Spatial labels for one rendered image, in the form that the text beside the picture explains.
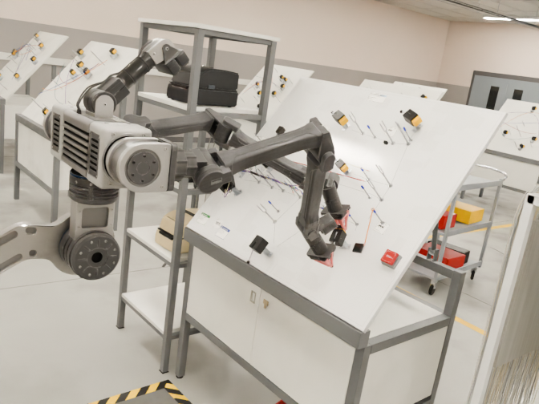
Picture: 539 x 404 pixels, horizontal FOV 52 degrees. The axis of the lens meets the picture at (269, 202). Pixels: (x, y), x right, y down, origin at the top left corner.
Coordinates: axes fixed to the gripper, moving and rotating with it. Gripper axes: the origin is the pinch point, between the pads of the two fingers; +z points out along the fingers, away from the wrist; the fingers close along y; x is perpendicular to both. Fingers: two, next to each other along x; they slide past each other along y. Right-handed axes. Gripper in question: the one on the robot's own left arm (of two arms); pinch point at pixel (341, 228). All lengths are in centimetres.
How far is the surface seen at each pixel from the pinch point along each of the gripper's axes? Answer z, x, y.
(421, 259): 37.2, -30.0, -13.5
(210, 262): 21, 7, 77
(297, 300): 18.6, 24.0, 13.3
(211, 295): 35, 15, 77
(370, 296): 15.6, 18.7, -17.2
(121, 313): 65, 17, 169
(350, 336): 23.1, 32.4, -13.9
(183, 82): -54, -41, 99
